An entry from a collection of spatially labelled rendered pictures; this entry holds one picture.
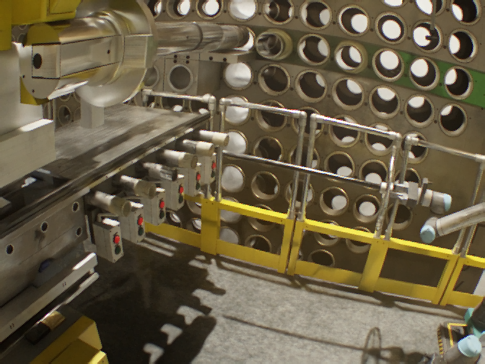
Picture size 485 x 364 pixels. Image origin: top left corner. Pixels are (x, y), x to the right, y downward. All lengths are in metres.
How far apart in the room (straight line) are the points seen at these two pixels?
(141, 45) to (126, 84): 0.15
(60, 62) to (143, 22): 0.29
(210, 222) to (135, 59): 1.68
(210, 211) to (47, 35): 1.85
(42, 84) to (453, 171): 2.76
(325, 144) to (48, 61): 2.42
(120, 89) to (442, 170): 2.44
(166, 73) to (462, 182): 2.40
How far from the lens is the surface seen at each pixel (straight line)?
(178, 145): 2.03
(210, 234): 2.67
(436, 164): 3.07
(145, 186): 1.55
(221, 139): 2.11
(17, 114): 1.25
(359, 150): 3.05
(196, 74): 2.89
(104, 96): 1.27
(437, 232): 1.73
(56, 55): 0.99
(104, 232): 1.53
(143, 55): 1.11
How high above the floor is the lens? 1.54
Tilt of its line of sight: 23 degrees down
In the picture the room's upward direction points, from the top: 4 degrees clockwise
